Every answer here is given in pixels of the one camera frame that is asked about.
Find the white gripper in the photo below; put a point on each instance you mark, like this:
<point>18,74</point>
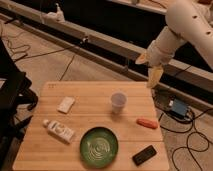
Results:
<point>160,52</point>

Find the white object on rail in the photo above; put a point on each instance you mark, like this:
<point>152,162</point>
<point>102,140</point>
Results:
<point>57,16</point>

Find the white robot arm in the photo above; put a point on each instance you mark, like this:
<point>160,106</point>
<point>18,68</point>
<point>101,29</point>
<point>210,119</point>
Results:
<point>186,21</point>

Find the green plate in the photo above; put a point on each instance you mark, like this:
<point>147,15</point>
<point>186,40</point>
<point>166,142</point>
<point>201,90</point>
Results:
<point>98,147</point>

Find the blue power box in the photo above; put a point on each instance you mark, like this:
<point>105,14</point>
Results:
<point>178,108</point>

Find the black phone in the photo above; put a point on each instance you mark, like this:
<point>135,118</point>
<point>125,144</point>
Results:
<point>144,155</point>

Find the white lotion tube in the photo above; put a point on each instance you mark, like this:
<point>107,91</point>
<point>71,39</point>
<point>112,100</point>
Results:
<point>58,130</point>

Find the white sponge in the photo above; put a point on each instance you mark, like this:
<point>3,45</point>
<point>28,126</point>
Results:
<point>66,104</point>

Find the translucent plastic cup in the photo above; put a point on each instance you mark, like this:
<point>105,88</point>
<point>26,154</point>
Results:
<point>118,102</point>

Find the black chair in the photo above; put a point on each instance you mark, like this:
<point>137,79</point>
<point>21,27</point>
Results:
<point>14,91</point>

